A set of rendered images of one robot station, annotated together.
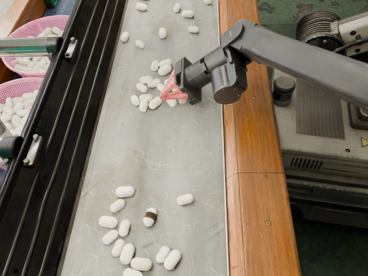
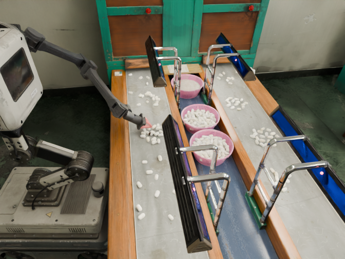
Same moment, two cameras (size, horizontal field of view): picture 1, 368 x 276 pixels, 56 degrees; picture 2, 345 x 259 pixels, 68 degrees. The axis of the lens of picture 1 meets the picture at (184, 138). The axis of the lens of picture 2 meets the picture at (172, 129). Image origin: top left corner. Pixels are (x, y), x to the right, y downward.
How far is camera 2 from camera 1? 1.93 m
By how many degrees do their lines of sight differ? 85
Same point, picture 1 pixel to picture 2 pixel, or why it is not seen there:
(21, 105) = (205, 123)
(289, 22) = not seen: outside the picture
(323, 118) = (79, 184)
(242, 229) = (123, 99)
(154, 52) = (161, 149)
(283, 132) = (101, 174)
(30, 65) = (214, 139)
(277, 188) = not seen: hidden behind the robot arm
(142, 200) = (150, 105)
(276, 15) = not seen: outside the picture
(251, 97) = (118, 128)
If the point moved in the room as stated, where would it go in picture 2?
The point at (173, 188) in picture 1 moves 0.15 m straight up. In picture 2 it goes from (142, 108) to (141, 90)
